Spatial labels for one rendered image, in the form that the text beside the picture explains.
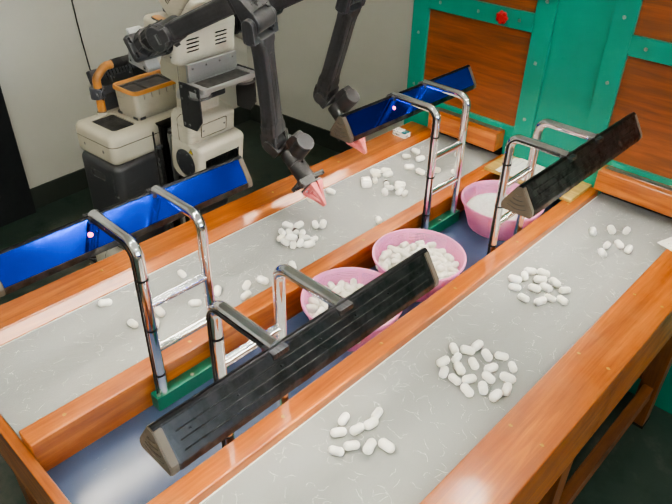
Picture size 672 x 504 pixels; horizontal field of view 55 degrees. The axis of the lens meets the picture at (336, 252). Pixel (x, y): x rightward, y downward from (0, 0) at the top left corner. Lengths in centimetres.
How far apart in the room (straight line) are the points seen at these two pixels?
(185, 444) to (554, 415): 81
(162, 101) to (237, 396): 182
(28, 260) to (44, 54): 237
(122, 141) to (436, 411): 159
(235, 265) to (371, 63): 220
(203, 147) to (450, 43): 97
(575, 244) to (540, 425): 78
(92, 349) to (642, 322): 134
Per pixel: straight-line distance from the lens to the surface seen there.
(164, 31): 206
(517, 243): 198
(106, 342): 167
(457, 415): 146
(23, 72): 362
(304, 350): 106
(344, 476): 133
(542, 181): 160
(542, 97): 237
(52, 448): 150
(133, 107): 262
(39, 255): 138
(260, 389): 102
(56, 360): 166
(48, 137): 376
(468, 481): 133
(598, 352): 166
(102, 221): 138
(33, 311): 179
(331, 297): 111
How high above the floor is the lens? 181
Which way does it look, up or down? 35 degrees down
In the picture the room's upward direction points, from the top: 1 degrees clockwise
